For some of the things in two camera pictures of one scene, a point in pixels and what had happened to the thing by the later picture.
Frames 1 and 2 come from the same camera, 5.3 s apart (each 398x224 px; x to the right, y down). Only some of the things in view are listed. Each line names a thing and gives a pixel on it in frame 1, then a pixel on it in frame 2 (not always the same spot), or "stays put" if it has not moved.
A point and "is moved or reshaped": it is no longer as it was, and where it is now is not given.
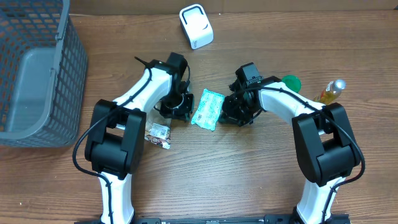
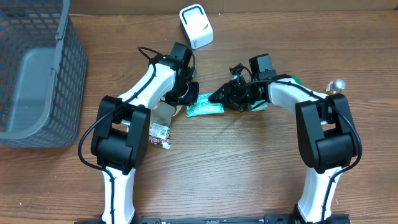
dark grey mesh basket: x=43 y=65 stays put
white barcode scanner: x=196 y=25 stays put
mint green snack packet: x=209 y=109 is moved or reshaped
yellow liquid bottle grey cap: x=331 y=91 stays put
